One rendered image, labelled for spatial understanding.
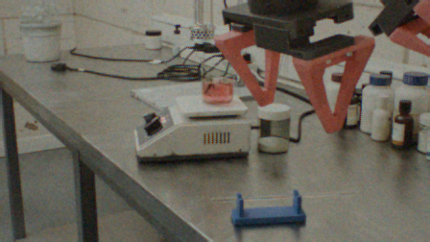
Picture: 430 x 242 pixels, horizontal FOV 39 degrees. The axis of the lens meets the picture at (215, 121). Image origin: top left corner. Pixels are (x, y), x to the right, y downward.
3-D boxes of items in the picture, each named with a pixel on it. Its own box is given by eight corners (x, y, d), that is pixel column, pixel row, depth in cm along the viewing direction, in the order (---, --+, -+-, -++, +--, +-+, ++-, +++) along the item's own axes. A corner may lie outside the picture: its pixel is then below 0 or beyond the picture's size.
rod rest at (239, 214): (234, 226, 83) (234, 201, 82) (230, 215, 86) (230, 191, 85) (306, 222, 84) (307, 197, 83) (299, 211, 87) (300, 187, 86)
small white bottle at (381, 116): (376, 142, 118) (379, 98, 115) (368, 137, 121) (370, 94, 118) (392, 140, 119) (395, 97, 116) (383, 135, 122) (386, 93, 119)
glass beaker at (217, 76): (196, 108, 109) (195, 60, 107) (204, 100, 115) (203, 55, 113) (234, 110, 108) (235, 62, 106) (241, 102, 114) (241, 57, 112)
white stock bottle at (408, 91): (403, 131, 125) (409, 68, 121) (436, 138, 120) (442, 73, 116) (384, 137, 120) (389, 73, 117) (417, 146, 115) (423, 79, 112)
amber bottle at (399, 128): (406, 143, 117) (410, 98, 115) (415, 149, 114) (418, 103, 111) (388, 143, 117) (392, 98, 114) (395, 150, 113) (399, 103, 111)
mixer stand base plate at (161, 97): (162, 110, 140) (162, 107, 140) (129, 93, 156) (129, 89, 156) (270, 95, 154) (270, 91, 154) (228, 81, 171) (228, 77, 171)
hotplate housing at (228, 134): (137, 164, 106) (135, 119, 104) (134, 141, 118) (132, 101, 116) (263, 157, 109) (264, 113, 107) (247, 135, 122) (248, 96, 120)
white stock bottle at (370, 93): (388, 136, 121) (393, 80, 118) (356, 133, 124) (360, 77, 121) (394, 129, 126) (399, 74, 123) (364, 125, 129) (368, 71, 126)
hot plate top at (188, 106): (180, 117, 105) (180, 112, 105) (174, 101, 117) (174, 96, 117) (249, 114, 107) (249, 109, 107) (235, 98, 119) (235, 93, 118)
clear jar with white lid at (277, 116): (274, 157, 110) (275, 113, 108) (250, 149, 114) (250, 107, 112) (296, 149, 114) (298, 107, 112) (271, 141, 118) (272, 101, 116)
